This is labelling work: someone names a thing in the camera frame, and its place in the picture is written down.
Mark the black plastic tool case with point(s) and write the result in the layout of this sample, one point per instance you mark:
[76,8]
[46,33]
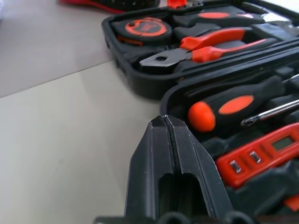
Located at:
[149,81]

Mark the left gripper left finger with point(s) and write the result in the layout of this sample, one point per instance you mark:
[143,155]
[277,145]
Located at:
[144,163]

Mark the black orange utility knife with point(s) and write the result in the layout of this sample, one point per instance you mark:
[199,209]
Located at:
[292,203]

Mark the orange black tape measure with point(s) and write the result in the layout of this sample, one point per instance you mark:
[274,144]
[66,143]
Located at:
[144,28]

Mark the metal screwdriver shaft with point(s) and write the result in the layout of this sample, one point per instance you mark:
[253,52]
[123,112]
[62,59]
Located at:
[271,112]

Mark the orange voltage tester pen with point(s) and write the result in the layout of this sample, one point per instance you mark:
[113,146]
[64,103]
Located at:
[257,151]

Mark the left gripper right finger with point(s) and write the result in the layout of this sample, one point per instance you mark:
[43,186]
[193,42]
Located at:
[196,154]

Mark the screwdriver with orange butt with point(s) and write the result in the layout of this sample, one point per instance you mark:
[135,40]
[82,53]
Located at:
[233,105]

